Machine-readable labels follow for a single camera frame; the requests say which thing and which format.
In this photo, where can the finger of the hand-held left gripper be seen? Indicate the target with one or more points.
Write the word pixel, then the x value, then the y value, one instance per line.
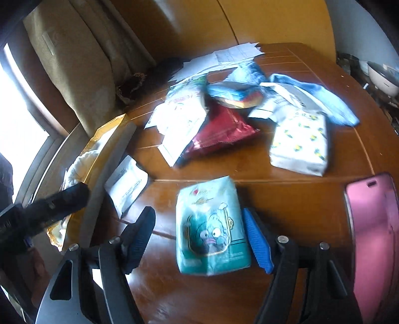
pixel 62 201

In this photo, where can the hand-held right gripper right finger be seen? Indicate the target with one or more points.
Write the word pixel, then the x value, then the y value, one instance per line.
pixel 255 236

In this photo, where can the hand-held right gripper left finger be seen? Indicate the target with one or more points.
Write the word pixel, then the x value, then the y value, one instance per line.
pixel 141 236

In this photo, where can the teal cartoon tissue pack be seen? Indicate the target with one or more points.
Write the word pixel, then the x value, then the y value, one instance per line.
pixel 212 227

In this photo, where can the small white printed packet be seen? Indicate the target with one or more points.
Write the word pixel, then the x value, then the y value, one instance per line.
pixel 126 183

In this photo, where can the gold cardboard box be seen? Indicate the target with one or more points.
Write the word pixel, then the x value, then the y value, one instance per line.
pixel 103 146

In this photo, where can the crumpled white paper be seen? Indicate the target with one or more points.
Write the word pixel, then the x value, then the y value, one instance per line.
pixel 82 168

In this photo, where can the white yellow-print tissue pack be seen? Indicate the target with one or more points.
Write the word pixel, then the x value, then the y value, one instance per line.
pixel 300 146

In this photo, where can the dark red foil packet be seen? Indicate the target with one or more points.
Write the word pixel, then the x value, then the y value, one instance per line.
pixel 219 134

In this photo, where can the pink smartphone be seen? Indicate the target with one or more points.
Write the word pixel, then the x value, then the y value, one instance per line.
pixel 374 236

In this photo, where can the large white packet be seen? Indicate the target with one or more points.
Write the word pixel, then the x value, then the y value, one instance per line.
pixel 180 118

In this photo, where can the white packet black label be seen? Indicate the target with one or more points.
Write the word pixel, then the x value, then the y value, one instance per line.
pixel 280 99

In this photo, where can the beige curtain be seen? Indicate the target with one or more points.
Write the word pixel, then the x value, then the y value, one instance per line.
pixel 81 62

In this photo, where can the dark fringed cloth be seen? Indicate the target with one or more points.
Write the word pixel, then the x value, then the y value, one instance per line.
pixel 137 82

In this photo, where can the blue orange colourful pouch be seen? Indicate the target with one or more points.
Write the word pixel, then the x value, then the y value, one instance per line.
pixel 237 95

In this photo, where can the large blue towel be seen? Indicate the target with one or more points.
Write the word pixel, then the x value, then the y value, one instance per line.
pixel 324 99

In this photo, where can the small blue towel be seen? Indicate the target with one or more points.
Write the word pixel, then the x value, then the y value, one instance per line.
pixel 247 73

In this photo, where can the white paper sheets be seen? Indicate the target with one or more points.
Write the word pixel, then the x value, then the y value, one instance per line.
pixel 224 57

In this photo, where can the white bowl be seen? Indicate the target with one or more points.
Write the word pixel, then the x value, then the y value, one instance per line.
pixel 383 78

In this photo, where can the yellow wooden wardrobe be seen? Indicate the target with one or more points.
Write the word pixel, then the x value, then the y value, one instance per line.
pixel 249 21

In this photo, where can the window frame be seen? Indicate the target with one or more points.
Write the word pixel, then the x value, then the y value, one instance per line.
pixel 28 124

